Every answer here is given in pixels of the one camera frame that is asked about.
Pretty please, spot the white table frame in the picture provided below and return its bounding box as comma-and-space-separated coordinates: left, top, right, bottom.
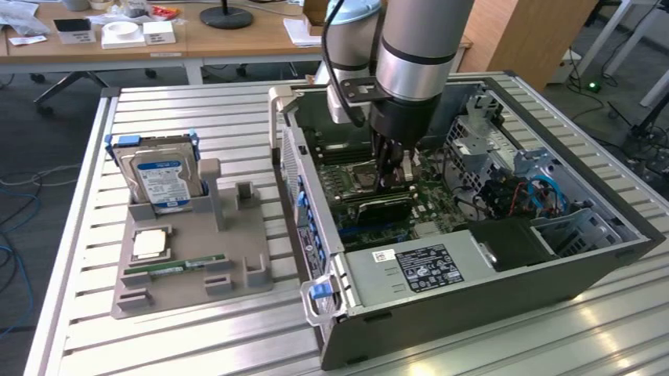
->
571, 0, 669, 107

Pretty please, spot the silver CPU chip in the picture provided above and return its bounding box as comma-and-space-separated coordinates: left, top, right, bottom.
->
131, 230, 171, 260

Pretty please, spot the blue expansion slot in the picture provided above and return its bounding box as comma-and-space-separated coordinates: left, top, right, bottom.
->
338, 222, 396, 237

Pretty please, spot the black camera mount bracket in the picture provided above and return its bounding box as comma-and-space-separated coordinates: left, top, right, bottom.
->
339, 77, 396, 106

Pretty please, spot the grey plastic parts rack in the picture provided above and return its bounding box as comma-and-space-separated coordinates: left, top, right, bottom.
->
109, 157, 275, 320

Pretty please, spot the hard disk with blue carrier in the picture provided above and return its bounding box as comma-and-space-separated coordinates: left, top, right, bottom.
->
103, 131, 204, 215

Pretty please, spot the wooden cabinet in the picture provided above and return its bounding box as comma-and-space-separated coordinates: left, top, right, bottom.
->
459, 0, 599, 92

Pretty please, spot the green Dell motherboard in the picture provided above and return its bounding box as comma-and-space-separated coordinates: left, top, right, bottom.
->
312, 140, 471, 251

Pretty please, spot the blue floor cable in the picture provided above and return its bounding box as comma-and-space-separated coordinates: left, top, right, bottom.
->
0, 187, 43, 336

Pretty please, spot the clear plastic bag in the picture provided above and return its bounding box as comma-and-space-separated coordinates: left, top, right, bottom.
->
0, 0, 53, 36

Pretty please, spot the silver chipset heat sink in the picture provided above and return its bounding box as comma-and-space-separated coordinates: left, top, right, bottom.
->
411, 222, 446, 240

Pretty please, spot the plain white box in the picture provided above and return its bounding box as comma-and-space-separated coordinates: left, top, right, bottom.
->
141, 20, 176, 46

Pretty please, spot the grey power supply unit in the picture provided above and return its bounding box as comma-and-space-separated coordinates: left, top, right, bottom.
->
342, 230, 498, 314

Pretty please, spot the black chair base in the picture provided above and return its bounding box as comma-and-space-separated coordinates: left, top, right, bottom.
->
33, 69, 157, 117

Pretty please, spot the white box with black insert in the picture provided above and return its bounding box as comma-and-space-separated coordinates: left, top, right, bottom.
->
51, 17, 99, 45

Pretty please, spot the white box holding tape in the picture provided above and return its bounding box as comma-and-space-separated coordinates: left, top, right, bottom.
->
99, 20, 147, 50

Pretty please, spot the black open PC case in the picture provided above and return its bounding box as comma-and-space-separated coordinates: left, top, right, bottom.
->
267, 72, 667, 372

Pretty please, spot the white paper stack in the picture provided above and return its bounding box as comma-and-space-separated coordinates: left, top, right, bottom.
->
283, 17, 324, 49

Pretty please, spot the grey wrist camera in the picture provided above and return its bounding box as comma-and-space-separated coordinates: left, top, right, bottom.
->
326, 89, 363, 124

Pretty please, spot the metal socket cover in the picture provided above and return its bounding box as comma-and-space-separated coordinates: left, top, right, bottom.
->
399, 154, 420, 182

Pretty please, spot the perforated metal disk bay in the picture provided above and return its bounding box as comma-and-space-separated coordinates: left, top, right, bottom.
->
442, 113, 523, 189

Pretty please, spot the wooden office desk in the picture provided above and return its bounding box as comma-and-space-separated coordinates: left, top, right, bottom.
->
185, 0, 474, 85
0, 3, 189, 85

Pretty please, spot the cardboard box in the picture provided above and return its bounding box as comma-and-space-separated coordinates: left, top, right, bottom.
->
302, 0, 330, 38

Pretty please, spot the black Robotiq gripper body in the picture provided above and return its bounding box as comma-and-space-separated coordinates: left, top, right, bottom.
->
368, 96, 439, 143

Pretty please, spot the white tape roll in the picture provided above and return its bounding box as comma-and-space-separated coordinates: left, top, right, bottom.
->
103, 21, 137, 40

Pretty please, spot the blue data wire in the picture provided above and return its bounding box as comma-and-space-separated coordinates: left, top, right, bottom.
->
526, 175, 570, 219

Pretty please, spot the black lamp base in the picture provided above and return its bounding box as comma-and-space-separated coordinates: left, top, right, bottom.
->
197, 0, 256, 29

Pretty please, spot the NVIDIA graphics card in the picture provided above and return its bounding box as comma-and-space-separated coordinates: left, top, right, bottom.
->
344, 193, 414, 228

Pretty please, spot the CPU socket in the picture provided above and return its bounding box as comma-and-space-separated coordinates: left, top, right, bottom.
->
348, 158, 382, 193

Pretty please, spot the green RAM stick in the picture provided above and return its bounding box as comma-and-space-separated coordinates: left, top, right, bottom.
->
123, 254, 227, 275

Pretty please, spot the black tripod stand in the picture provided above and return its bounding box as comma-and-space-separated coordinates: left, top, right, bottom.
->
609, 68, 669, 173

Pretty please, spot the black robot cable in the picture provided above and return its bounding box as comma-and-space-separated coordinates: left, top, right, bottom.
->
320, 0, 367, 127

